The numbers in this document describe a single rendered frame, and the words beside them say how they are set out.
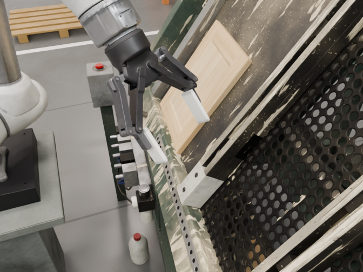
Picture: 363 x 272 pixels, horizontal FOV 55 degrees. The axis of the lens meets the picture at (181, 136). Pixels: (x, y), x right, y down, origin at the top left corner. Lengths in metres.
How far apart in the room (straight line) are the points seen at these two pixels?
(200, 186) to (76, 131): 1.94
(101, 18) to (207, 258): 0.66
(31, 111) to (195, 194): 0.69
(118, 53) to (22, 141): 0.98
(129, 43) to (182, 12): 1.05
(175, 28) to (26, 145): 0.81
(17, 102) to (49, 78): 2.26
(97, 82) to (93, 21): 1.07
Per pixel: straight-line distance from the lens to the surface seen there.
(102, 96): 1.69
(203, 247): 0.98
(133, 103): 0.59
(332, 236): 0.68
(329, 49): 0.87
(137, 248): 1.87
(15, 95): 1.31
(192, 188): 1.00
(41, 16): 4.72
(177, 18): 1.62
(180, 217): 1.05
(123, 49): 0.58
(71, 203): 2.32
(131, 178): 1.38
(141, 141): 0.58
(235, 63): 1.13
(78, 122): 2.91
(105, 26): 0.58
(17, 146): 1.49
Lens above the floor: 1.73
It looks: 41 degrees down
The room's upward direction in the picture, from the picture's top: straight up
